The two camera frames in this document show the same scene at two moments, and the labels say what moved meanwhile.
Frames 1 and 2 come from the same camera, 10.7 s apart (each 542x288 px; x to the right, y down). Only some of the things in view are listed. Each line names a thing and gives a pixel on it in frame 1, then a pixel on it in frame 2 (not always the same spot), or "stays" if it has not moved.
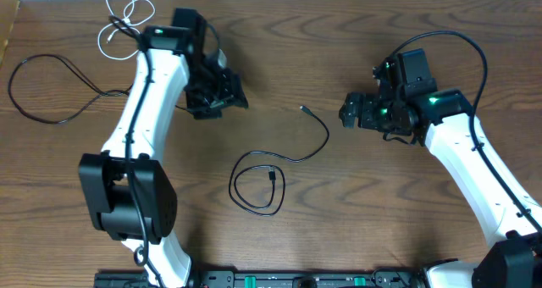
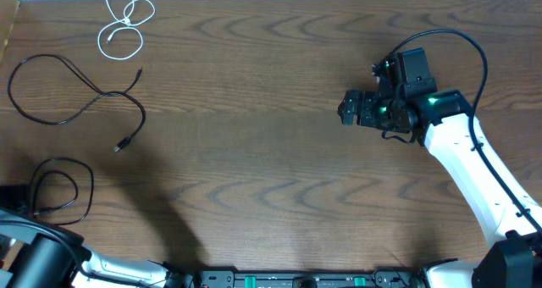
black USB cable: x=102 y=93 stays
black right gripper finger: x=352 y=108 stays
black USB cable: x=272 y=173 -> x=65 y=205
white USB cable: x=127 y=19 stays
